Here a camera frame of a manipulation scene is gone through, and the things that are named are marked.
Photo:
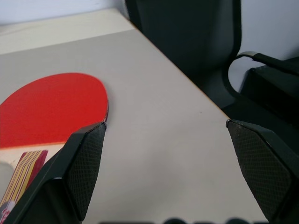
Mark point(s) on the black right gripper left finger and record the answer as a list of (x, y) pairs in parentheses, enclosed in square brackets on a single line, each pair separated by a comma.
[(70, 177)]

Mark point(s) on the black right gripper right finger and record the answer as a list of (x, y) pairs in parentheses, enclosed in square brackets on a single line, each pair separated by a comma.
[(264, 168)]

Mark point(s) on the black office chair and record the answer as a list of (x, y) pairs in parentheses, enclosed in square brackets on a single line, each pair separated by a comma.
[(187, 35)]

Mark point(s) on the red table tennis paddle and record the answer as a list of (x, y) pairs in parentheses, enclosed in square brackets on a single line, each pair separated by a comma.
[(51, 105)]

